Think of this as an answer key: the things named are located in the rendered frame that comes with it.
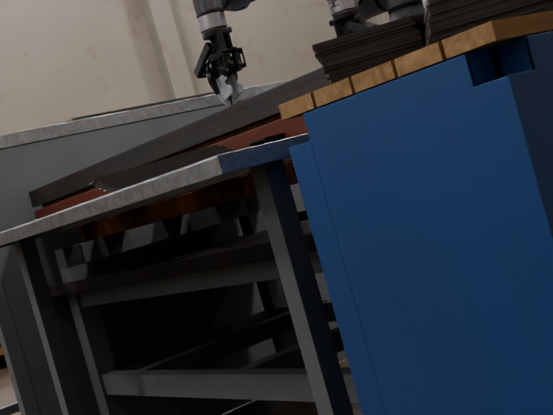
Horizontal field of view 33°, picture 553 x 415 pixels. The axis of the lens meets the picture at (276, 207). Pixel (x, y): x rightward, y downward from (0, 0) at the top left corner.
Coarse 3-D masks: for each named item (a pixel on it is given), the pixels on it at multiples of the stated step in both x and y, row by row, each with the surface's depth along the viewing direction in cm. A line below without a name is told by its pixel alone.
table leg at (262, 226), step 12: (252, 216) 310; (252, 228) 309; (264, 228) 312; (264, 288) 312; (276, 288) 312; (264, 300) 313; (276, 300) 311; (276, 312) 310; (276, 336) 313; (288, 336) 312; (276, 348) 314
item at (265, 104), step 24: (312, 72) 167; (264, 96) 179; (288, 96) 174; (216, 120) 194; (240, 120) 187; (144, 144) 218; (168, 144) 210; (192, 144) 203; (96, 168) 240; (120, 168) 230; (48, 192) 266; (72, 192) 254
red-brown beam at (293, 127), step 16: (256, 128) 184; (272, 128) 180; (288, 128) 176; (304, 128) 172; (208, 144) 203; (224, 144) 193; (240, 144) 189; (80, 192) 257; (96, 192) 243; (48, 208) 269; (64, 208) 260
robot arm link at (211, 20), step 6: (216, 12) 246; (222, 12) 248; (198, 18) 247; (204, 18) 246; (210, 18) 246; (216, 18) 246; (222, 18) 247; (198, 24) 248; (204, 24) 246; (210, 24) 246; (216, 24) 246; (222, 24) 247; (204, 30) 247
